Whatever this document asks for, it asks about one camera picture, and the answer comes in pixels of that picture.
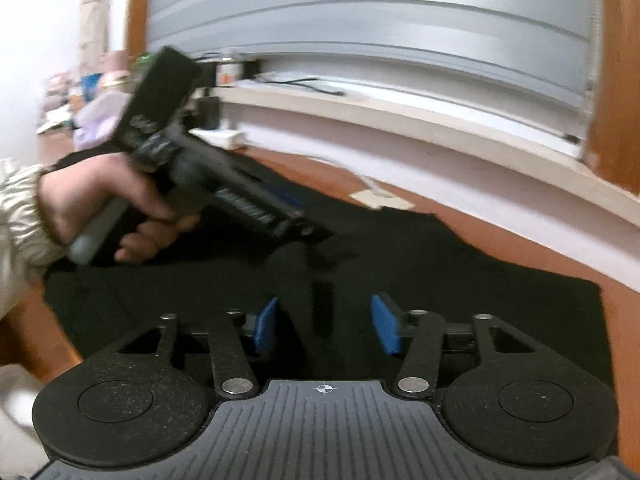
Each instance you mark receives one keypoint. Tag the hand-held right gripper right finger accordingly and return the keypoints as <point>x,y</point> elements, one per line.
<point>385,325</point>

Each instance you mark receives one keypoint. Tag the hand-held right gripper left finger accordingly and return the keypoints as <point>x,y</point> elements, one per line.
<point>267,330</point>

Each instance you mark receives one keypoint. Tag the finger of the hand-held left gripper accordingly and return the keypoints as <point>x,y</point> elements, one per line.
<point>320,237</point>
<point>290,201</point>

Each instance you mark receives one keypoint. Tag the black garment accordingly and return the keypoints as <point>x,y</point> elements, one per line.
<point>450,280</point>

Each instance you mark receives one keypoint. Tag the person's left forearm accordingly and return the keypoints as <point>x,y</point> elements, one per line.
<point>20,220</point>

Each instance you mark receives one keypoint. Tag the person's left hand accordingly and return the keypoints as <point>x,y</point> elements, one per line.
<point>100,185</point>

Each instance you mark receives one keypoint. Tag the black power adapter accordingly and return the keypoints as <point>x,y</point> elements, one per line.
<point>209,112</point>

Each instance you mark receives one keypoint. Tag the pink box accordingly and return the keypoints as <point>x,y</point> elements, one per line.
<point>100,120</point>

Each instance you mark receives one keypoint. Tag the white power strip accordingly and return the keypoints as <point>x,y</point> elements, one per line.
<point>220,137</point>

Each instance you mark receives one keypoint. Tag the clear jar orange label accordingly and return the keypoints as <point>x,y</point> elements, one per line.
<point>227,72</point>

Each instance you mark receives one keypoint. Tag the beige curtain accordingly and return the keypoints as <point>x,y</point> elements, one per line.
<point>95,10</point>

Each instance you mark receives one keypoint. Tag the beige window sill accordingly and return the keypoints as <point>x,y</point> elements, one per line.
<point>400,115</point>

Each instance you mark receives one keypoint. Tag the grey window blind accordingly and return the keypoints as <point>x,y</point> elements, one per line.
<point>350,10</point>

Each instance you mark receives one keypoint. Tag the white cloth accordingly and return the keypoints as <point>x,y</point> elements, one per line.
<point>15,410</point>

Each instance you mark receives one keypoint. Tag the wooden window frame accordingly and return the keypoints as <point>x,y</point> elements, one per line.
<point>137,5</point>
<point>617,85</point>

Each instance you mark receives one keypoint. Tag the white window frame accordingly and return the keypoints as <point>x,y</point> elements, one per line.
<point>425,90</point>

